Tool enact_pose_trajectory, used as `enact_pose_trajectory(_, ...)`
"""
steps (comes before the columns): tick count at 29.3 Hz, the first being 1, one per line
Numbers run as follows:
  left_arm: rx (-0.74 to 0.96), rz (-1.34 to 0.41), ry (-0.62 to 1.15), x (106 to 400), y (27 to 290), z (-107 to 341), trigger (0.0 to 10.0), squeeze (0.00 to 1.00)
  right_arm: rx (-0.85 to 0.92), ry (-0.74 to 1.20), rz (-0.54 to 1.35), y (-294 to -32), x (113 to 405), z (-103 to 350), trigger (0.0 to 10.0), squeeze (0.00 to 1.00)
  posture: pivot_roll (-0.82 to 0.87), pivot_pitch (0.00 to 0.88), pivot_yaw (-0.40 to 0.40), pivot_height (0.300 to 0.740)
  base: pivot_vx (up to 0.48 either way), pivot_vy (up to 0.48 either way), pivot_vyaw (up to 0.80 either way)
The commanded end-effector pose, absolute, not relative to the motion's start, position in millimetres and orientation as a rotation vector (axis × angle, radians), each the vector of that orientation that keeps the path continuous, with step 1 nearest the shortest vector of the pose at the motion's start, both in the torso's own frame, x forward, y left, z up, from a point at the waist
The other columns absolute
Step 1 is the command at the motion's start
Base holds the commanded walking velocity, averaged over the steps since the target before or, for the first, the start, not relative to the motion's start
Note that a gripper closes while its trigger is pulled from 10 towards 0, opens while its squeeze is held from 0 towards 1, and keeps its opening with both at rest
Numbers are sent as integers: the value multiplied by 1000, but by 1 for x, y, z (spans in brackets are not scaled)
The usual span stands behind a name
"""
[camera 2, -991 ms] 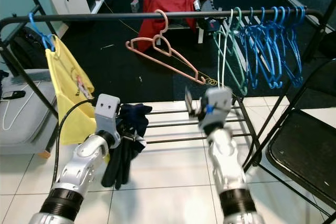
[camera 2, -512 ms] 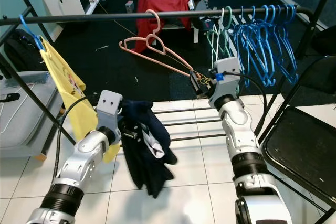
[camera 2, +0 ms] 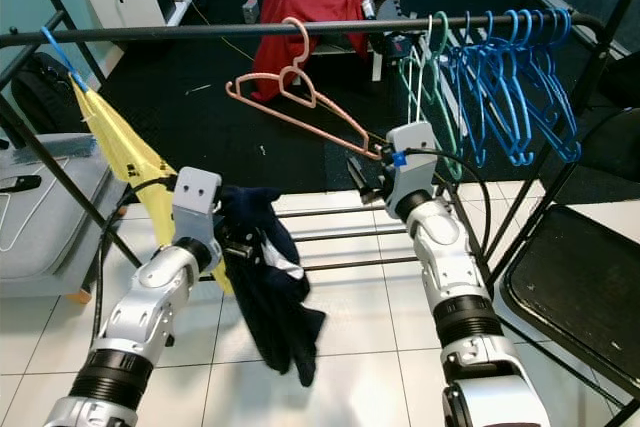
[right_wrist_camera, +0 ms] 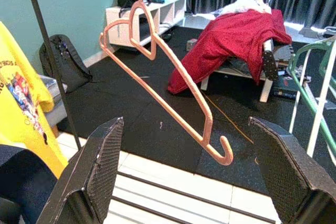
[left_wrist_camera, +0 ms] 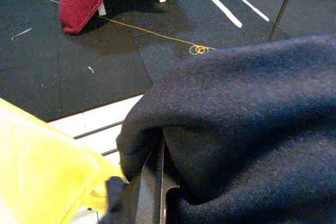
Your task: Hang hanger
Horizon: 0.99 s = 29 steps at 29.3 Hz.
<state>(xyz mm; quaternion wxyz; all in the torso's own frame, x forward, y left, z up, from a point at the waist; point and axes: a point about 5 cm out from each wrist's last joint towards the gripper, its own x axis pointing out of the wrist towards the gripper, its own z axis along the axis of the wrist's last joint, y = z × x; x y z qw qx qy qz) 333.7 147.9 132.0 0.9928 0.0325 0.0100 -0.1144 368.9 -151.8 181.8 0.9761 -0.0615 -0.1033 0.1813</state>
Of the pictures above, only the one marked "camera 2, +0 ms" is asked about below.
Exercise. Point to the black backpack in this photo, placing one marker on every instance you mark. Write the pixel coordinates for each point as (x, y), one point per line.
(60, 97)

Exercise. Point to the dark navy t-shirt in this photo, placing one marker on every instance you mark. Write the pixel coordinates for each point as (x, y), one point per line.
(270, 307)

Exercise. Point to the black metal clothes rack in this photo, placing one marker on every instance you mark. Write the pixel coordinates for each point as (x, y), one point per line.
(160, 33)

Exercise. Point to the salmon pink hanger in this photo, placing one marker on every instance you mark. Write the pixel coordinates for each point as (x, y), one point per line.
(305, 42)

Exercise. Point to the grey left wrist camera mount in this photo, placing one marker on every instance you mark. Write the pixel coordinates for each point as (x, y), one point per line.
(198, 197)

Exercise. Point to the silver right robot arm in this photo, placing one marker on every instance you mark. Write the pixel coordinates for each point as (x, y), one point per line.
(450, 257)

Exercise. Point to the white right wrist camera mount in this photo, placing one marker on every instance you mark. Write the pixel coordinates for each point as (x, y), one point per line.
(415, 142)

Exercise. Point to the yellow t-shirt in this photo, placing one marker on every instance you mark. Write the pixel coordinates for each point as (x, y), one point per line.
(130, 152)

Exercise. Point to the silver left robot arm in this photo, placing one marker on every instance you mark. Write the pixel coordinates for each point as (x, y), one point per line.
(150, 312)

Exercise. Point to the blue plastic hanger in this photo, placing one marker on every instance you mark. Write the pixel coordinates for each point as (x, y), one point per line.
(560, 19)
(60, 51)
(493, 22)
(517, 20)
(470, 25)

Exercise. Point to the small grey box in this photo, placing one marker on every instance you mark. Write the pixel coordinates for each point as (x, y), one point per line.
(248, 11)

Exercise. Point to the black folding chair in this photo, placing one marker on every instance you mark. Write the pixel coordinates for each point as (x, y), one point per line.
(585, 287)

